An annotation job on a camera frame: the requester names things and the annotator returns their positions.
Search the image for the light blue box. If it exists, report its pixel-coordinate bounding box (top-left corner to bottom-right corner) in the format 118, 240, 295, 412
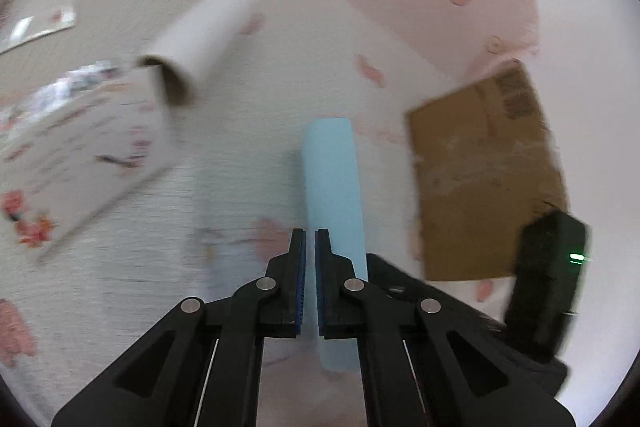
303, 118, 368, 373

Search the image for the brown cardboard box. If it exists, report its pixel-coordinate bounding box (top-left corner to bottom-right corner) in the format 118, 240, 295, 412
407, 61, 567, 282

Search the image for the floral card in sleeve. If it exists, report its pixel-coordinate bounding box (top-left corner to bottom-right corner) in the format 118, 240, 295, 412
1, 66, 178, 257

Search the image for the pink hello kitty bedsheet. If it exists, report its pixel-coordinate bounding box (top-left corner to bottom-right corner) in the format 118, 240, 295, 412
1, 0, 538, 426

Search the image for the white paper roll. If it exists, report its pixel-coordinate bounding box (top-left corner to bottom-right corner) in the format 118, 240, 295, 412
138, 0, 258, 106

